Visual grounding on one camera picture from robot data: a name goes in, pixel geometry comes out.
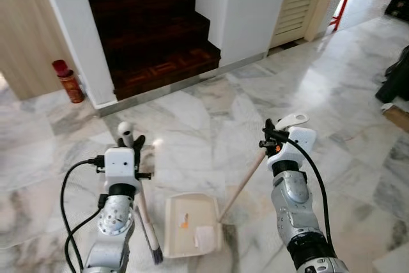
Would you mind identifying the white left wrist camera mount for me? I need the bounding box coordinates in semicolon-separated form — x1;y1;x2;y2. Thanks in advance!
104;148;138;187

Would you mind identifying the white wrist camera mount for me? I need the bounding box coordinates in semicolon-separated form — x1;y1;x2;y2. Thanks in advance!
281;126;317;165
104;148;138;187

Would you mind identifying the red metal frame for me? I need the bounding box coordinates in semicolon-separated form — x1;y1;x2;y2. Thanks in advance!
328;0;350;32

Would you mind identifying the dark wooden staircase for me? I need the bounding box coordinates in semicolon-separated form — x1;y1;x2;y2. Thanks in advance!
80;0;222;101

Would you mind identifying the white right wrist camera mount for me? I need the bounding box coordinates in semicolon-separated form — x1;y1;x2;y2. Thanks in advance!
281;126;317;165

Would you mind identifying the white paper scrap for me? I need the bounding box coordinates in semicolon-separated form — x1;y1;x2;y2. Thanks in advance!
194;224;216;253

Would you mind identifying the tall black bag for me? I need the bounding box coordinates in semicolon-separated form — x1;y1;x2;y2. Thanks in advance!
374;45;409;104

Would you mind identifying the beige louvered door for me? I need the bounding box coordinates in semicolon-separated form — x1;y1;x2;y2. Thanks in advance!
272;0;336;49

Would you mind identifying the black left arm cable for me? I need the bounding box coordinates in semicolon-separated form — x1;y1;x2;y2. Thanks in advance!
61;156;106;273

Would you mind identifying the cream long-handled dustpan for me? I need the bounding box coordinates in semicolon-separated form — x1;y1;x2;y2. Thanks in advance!
164;113;309;260

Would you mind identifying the wooden plank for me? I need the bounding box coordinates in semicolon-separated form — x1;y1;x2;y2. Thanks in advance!
382;102;409;133

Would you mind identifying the light wood panel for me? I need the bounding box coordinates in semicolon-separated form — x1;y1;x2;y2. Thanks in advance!
0;0;65;101

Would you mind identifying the red spray can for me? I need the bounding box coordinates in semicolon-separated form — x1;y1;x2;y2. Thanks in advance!
52;59;86;104

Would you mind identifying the white-handled broom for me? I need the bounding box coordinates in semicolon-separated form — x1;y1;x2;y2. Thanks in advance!
118;121;164;265

